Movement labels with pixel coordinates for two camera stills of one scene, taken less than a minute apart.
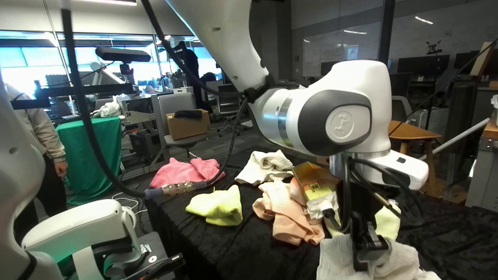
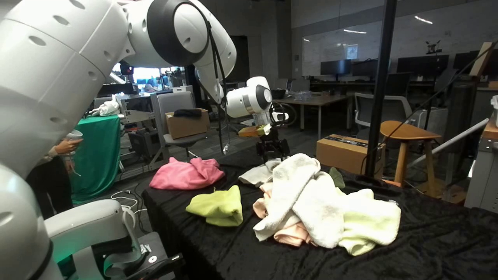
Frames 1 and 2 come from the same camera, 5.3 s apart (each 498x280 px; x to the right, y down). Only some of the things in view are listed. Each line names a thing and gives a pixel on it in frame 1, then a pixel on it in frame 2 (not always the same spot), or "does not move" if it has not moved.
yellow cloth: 219,207 does not move
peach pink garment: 292,224 does not move
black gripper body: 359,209 to 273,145
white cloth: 337,260 to 301,191
